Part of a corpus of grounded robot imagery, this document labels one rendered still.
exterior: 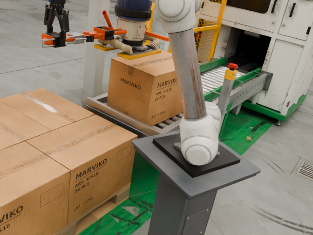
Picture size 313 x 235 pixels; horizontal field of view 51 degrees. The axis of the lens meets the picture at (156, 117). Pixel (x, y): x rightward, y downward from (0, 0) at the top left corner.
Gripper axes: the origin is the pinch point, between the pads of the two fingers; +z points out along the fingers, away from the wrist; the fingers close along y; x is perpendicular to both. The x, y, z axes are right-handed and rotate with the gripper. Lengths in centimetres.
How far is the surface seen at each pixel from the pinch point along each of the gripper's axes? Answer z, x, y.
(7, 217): 76, 40, -17
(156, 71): 27, -78, -11
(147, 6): -16, -59, -9
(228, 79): 29, -118, -49
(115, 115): 64, -62, 7
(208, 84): 67, -203, 0
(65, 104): 67, -51, 47
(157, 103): 49, -77, -17
